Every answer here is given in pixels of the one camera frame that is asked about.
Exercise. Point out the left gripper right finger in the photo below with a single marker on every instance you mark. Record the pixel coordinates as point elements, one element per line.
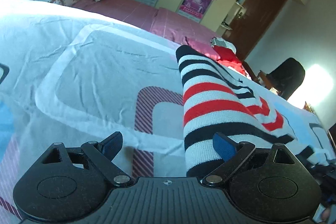
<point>269,185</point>

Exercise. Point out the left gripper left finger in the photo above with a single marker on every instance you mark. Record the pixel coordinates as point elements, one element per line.
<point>67,184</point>

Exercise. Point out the striped knit child sweater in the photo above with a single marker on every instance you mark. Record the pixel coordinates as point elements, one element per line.
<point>216,99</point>

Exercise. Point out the red clothing pile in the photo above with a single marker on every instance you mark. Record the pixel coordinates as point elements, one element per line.
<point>229,59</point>

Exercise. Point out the black office chair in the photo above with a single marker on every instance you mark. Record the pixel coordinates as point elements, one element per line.
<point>285,79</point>

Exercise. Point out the blue patterned bed sheet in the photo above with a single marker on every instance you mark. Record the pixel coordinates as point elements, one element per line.
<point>71,75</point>

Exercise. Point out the folded pink cloth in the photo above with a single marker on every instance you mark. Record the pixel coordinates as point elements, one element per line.
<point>205,49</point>

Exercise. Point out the white patterned garment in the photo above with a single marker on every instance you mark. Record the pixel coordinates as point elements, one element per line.
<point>216,41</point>

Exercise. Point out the brown wooden door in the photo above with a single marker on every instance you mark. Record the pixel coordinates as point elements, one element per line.
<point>247,29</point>

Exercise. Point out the white corner shelves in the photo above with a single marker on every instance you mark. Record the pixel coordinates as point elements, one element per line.
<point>234,11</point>

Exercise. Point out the pink plaid bed cover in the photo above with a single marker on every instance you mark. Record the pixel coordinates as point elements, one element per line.
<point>161,22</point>

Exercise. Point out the lower right pink poster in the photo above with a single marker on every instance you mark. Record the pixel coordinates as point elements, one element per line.
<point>194,9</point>

